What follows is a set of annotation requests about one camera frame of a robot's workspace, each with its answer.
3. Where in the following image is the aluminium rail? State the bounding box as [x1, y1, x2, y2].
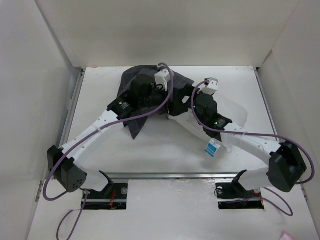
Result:
[54, 172, 291, 180]

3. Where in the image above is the pink object in corner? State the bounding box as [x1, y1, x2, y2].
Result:
[280, 231, 296, 240]

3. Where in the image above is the blue white pillow label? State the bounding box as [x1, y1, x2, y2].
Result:
[204, 139, 221, 158]

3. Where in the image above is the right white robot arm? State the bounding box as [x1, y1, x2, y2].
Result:
[169, 84, 307, 197]

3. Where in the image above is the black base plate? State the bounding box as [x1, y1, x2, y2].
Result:
[84, 182, 128, 211]
[214, 182, 265, 210]

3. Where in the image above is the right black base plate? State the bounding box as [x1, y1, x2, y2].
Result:
[214, 182, 265, 210]

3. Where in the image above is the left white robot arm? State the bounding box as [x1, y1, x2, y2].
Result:
[47, 70, 175, 199]

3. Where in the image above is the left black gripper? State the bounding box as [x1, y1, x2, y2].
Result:
[139, 83, 188, 118]

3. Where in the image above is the purple cable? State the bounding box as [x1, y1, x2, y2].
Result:
[42, 62, 175, 240]
[191, 79, 315, 217]

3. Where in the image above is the white pillow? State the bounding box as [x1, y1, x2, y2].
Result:
[168, 101, 233, 151]

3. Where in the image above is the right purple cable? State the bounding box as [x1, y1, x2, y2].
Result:
[191, 79, 315, 217]

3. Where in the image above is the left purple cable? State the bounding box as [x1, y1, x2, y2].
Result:
[42, 62, 175, 240]

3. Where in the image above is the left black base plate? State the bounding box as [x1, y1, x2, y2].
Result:
[84, 182, 128, 211]

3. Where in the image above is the dark grey checked pillowcase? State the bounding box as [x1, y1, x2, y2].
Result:
[117, 64, 195, 141]

